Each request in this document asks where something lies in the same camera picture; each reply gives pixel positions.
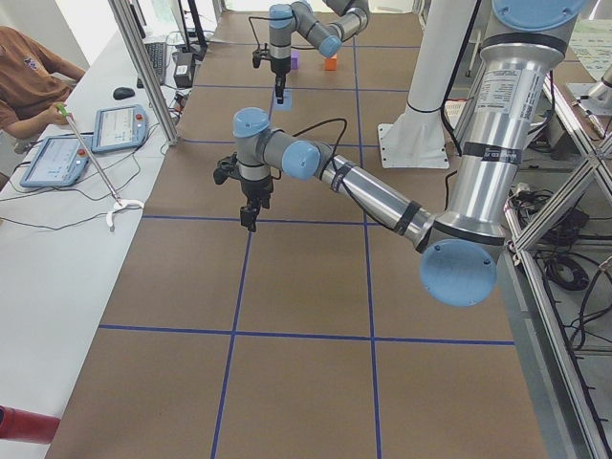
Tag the aluminium frame post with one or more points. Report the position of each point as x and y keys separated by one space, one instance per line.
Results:
x=135 y=47

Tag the red cylinder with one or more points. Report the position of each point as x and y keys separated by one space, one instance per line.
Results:
x=29 y=427

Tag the purple foam block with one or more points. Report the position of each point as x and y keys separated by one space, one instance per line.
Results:
x=294 y=60

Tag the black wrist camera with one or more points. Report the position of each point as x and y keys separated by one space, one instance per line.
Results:
x=226 y=168
x=260 y=54

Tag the black computer mouse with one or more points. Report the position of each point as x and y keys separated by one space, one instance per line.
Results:
x=122 y=93

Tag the light blue foam block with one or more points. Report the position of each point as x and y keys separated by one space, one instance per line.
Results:
x=285 y=103

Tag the black keyboard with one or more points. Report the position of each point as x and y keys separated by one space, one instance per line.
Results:
x=156 y=52

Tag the black power adapter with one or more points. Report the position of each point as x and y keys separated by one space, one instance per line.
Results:
x=184 y=70

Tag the far blue teach pendant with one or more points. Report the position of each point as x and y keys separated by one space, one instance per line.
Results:
x=119 y=128

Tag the grabber stick green handle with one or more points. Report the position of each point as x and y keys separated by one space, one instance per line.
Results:
x=121 y=204

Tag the person in brown shirt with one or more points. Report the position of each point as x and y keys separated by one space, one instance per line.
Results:
x=30 y=88

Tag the blue teach pendant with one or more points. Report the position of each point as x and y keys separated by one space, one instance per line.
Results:
x=119 y=128
x=59 y=161

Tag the black monitor stand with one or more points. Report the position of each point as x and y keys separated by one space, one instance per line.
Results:
x=199 y=47

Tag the aluminium frame rail right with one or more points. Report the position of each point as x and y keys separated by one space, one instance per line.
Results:
x=594 y=147

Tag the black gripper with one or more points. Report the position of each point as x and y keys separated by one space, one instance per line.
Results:
x=254 y=188
x=278 y=66

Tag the near blue teach pendant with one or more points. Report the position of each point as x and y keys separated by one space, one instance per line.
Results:
x=59 y=161

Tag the orange foam block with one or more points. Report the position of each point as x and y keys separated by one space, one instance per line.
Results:
x=330 y=63

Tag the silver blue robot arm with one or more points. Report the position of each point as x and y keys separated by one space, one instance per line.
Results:
x=298 y=17
x=525 y=41

